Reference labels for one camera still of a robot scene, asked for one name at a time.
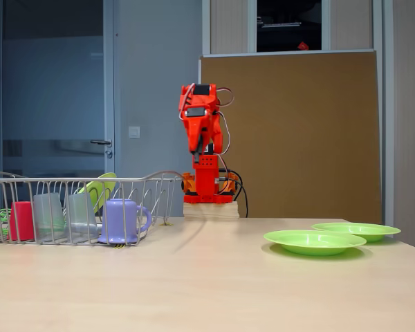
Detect metal wire dish rack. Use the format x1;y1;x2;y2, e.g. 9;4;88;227
0;169;184;247

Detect purple plastic mug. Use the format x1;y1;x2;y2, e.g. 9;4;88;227
97;199;153;246

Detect grey open tambour cabinet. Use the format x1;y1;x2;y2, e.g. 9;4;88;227
202;0;383;57

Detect orange table clamp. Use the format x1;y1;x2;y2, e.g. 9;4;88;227
180;172;198;194

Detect grey glass door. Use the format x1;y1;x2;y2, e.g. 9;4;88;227
0;0;116;179

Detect wooden base block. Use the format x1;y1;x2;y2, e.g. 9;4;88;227
183;202;240;221

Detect brown partition board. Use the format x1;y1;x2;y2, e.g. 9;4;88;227
197;50;383;224

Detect green plastic plate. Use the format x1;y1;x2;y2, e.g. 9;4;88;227
311;222;402;243
73;172;118;218
263;230;368;257

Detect red plastic cup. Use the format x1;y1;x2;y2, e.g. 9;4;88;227
8;201;36;242

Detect grey translucent plastic cup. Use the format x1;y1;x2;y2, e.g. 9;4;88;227
32;192;67;243
64;192;100;242

